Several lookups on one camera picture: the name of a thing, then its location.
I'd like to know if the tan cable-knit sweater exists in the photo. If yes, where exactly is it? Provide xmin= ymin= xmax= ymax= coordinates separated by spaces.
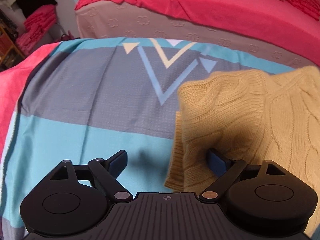
xmin=162 ymin=66 xmax=319 ymax=239

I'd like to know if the blue grey patterned sheet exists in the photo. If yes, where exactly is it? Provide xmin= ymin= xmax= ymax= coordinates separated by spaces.
xmin=1 ymin=37 xmax=291 ymax=239

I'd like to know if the pink fleece blanket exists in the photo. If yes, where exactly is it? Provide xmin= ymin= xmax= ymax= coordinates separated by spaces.
xmin=0 ymin=43 xmax=58 ymax=151

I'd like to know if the wooden shelf unit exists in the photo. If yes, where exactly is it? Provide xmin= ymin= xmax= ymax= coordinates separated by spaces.
xmin=0 ymin=10 xmax=25 ymax=72

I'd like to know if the red bed sheet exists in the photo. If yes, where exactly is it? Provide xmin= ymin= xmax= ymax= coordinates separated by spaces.
xmin=75 ymin=0 xmax=319 ymax=64

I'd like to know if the folded magenta blanket stack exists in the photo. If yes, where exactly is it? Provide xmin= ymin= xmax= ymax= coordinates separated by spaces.
xmin=16 ymin=4 xmax=57 ymax=56

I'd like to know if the mauve embossed mattress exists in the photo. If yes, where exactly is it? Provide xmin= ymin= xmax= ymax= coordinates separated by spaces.
xmin=75 ymin=1 xmax=316 ymax=68

